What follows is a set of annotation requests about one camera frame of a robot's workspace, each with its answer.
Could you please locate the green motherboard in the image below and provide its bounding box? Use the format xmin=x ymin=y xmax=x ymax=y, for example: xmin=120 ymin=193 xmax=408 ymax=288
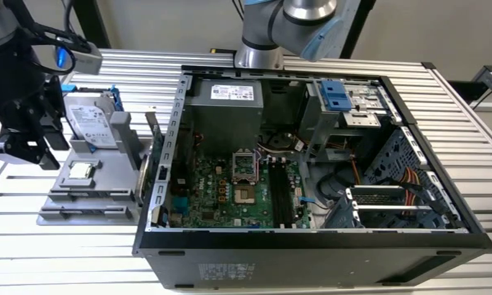
xmin=166 ymin=153 xmax=312 ymax=230

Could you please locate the black looped wire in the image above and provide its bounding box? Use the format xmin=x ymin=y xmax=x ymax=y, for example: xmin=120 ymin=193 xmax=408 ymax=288
xmin=316 ymin=171 xmax=350 ymax=210

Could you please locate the silver CPU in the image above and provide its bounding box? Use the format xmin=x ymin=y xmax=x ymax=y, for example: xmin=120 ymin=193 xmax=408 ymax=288
xmin=66 ymin=162 xmax=96 ymax=179

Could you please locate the black open PC case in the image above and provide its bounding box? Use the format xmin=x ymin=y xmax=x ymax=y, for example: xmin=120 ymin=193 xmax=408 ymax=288
xmin=130 ymin=63 xmax=492 ymax=289

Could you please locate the hard disk in blue carrier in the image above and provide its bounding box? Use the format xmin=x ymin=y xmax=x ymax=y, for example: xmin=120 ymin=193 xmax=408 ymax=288
xmin=61 ymin=83 xmax=126 ymax=154

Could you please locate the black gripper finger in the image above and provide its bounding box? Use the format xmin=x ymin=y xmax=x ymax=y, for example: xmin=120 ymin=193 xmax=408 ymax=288
xmin=0 ymin=121 xmax=61 ymax=171
xmin=44 ymin=122 xmax=73 ymax=152

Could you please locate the orange yellow wire bundle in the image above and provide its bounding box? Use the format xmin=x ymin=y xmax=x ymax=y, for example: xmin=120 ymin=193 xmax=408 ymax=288
xmin=400 ymin=167 xmax=423 ymax=207

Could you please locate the CPU socket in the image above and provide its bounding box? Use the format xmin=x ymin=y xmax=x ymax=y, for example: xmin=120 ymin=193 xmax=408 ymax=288
xmin=232 ymin=183 xmax=258 ymax=206

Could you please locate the blue expansion slot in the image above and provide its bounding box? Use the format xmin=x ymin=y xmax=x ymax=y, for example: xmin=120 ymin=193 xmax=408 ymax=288
xmin=172 ymin=197 xmax=190 ymax=215

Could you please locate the metal socket cover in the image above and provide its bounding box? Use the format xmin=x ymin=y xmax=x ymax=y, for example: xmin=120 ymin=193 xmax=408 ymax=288
xmin=230 ymin=147 xmax=258 ymax=185

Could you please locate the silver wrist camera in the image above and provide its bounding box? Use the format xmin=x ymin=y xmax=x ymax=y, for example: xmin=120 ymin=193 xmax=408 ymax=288
xmin=70 ymin=45 xmax=104 ymax=76

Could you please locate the grey power supply unit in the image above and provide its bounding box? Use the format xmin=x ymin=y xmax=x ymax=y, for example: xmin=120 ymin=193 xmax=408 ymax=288
xmin=184 ymin=78 xmax=265 ymax=154

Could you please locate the grey parts rack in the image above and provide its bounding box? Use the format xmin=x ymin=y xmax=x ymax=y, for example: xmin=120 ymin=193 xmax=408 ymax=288
xmin=36 ymin=110 xmax=154 ymax=227

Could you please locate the green graphics card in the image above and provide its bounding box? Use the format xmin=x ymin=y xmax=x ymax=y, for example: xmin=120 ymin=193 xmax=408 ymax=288
xmin=133 ymin=110 xmax=166 ymax=207

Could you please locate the silver drive bay cage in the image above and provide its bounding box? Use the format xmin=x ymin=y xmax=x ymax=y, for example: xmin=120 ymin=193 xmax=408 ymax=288
xmin=302 ymin=78 xmax=395 ymax=160

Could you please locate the blue plastic drive bracket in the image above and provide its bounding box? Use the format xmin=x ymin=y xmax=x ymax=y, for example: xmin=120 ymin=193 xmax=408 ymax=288
xmin=318 ymin=79 xmax=349 ymax=112

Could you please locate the black round cooler fan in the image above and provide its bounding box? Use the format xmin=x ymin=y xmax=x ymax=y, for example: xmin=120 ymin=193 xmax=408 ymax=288
xmin=261 ymin=132 xmax=297 ymax=152

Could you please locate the thin orange wire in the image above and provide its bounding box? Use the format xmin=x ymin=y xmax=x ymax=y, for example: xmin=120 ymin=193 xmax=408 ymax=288
xmin=349 ymin=154 xmax=361 ymax=186

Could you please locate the silver disk bay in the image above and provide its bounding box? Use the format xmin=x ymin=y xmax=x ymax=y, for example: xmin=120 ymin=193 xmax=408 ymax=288
xmin=322 ymin=184 xmax=452 ymax=230

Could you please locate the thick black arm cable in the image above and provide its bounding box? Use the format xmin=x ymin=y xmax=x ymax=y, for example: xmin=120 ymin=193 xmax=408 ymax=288
xmin=5 ymin=0 xmax=93 ymax=55

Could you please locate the black frame post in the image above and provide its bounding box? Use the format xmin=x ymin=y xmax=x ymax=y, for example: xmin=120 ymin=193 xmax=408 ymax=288
xmin=72 ymin=0 xmax=112 ymax=50
xmin=337 ymin=0 xmax=377 ymax=60

